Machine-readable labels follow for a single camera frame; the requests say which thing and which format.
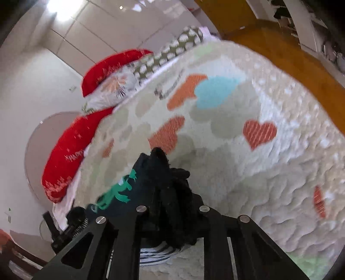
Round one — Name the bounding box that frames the black pants green dinosaur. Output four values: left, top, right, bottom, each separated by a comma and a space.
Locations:
85, 147, 198, 249

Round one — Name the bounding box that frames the white floral pillow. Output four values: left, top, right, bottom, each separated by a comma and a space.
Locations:
82, 68, 139, 114

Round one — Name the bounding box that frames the wooden door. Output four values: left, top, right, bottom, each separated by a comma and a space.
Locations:
195, 0, 257, 37

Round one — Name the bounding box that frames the green white patterned pillow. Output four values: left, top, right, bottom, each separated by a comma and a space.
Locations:
133, 26, 204, 81

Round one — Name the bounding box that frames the striped black white garment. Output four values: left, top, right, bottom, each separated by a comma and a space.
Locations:
139, 241, 190, 267

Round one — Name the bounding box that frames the white shelf unit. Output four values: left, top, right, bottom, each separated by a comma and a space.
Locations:
247, 1, 344, 86

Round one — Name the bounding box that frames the red pillow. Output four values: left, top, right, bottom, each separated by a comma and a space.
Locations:
41, 107, 113, 204
81, 49, 152, 97

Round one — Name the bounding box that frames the heart pattern bed blanket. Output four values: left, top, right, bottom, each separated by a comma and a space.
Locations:
75, 41, 344, 279

